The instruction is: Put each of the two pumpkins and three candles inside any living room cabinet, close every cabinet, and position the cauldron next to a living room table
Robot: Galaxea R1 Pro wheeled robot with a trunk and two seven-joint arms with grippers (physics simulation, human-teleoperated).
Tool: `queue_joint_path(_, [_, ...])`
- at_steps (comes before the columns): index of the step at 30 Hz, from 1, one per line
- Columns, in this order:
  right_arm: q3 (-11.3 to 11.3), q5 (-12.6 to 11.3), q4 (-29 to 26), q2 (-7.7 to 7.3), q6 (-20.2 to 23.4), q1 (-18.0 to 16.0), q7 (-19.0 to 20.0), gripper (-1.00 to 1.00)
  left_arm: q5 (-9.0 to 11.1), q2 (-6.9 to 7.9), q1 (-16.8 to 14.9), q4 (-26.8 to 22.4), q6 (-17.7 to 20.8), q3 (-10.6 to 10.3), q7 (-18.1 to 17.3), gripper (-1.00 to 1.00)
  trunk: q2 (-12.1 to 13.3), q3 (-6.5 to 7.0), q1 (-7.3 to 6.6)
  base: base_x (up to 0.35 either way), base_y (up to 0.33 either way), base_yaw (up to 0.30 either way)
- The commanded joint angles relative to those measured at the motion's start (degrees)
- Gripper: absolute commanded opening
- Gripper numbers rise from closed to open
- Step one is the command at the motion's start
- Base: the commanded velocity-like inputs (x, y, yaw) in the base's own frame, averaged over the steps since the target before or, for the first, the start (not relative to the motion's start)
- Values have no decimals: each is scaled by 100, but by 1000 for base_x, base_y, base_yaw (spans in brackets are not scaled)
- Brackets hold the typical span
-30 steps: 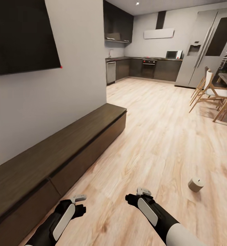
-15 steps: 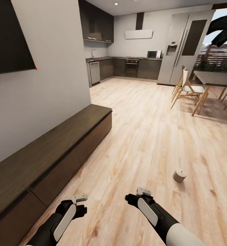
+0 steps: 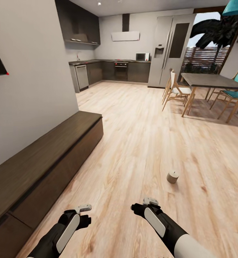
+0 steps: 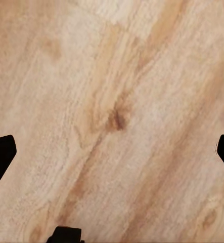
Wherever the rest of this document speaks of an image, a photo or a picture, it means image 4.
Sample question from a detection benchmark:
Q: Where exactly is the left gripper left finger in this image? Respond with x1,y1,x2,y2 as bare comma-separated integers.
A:
0,135,17,180

